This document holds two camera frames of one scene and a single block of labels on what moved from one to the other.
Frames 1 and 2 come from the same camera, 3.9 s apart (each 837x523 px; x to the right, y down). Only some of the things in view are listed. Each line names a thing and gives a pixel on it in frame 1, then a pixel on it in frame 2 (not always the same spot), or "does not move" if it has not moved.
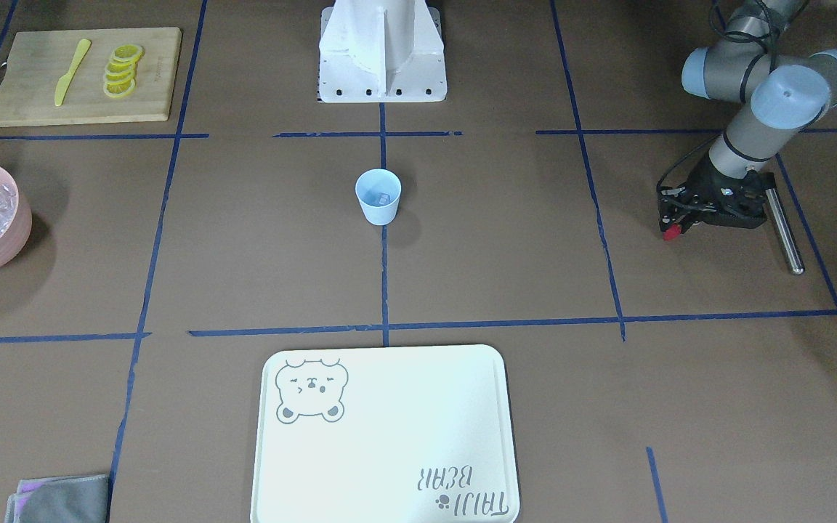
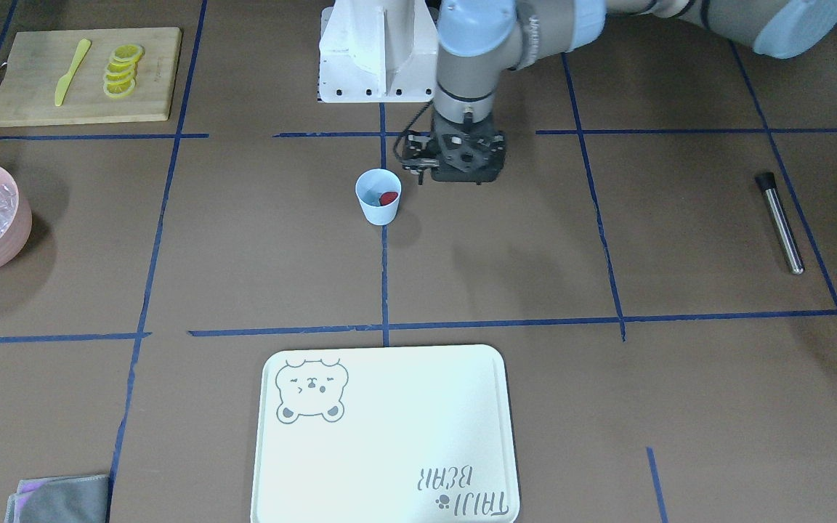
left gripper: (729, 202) → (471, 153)
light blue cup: (379, 190) does not move
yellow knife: (85, 43) does not move
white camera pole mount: (381, 51) does not move
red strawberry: (670, 234) → (386, 197)
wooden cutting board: (87, 76) does not move
